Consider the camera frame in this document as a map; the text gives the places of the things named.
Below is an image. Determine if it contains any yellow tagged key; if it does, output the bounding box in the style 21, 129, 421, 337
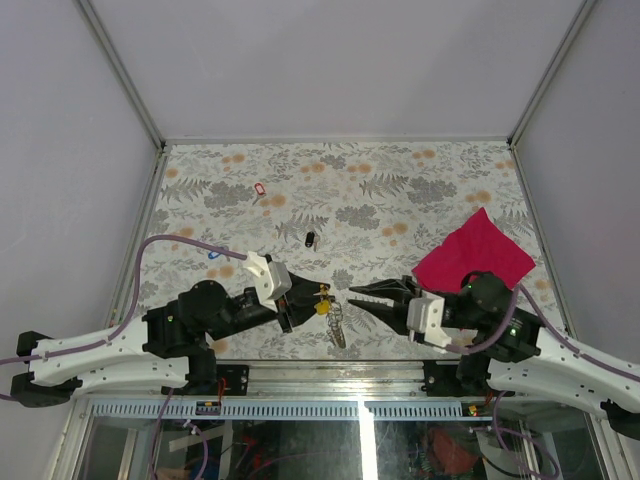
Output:
314, 284, 332, 316

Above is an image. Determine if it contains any large keyring with yellow grip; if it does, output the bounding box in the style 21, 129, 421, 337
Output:
326, 302, 346, 349

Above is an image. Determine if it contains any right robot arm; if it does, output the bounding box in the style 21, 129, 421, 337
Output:
350, 271, 639, 439

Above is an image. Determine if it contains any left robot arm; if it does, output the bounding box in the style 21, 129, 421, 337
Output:
9, 276, 334, 408

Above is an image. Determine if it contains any black tagged key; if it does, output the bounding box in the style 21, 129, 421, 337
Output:
304, 231, 319, 249

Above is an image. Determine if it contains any floral tablecloth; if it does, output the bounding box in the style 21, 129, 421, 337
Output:
137, 141, 562, 360

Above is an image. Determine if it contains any pink cloth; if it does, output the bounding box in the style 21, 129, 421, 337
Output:
412, 208, 536, 293

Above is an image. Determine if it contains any red tagged key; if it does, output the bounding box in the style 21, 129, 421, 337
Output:
253, 182, 266, 204

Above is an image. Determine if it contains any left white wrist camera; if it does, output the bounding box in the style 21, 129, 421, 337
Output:
242, 251, 292, 312

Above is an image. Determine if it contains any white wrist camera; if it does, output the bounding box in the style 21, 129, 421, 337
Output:
406, 292, 452, 351
242, 251, 292, 312

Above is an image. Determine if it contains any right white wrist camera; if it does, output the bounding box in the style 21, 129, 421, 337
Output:
406, 292, 452, 351

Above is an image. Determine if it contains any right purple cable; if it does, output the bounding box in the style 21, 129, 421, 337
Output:
447, 284, 640, 386

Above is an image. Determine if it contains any purple cable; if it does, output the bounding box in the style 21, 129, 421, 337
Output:
447, 284, 640, 386
0, 234, 249, 404

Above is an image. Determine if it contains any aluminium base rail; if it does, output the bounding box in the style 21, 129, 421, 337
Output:
77, 357, 516, 399

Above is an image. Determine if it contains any white slotted cable duct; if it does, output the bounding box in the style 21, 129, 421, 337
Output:
92, 399, 464, 420

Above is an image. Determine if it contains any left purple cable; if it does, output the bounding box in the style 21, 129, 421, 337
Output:
0, 234, 249, 404

